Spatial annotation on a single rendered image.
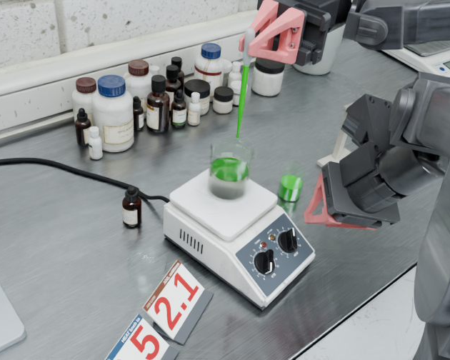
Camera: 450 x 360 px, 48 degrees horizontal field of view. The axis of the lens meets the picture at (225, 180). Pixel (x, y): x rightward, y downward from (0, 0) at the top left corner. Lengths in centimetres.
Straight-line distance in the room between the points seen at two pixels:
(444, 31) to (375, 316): 39
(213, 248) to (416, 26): 39
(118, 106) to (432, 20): 51
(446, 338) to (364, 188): 32
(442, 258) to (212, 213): 46
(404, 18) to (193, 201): 37
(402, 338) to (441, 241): 47
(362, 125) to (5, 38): 63
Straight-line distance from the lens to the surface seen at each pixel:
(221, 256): 70
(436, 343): 32
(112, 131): 92
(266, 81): 113
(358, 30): 70
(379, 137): 61
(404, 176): 56
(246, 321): 70
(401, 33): 72
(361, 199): 60
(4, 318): 71
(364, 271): 80
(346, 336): 72
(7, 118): 99
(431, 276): 29
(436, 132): 44
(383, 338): 74
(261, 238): 72
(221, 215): 70
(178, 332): 68
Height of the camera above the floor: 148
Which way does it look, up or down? 40 degrees down
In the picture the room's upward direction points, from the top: 7 degrees clockwise
